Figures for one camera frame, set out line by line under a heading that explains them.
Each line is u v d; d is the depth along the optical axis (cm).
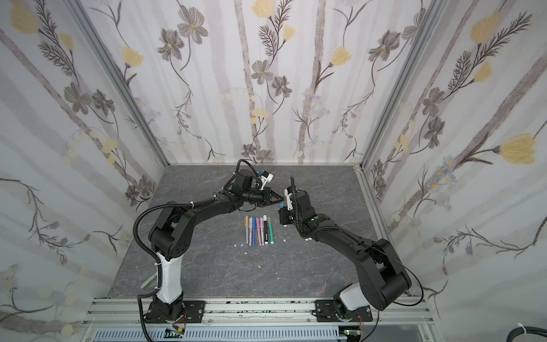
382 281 43
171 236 53
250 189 80
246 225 96
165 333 72
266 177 86
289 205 79
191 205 57
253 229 95
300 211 67
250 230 94
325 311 73
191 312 74
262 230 95
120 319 73
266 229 95
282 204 88
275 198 87
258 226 95
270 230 95
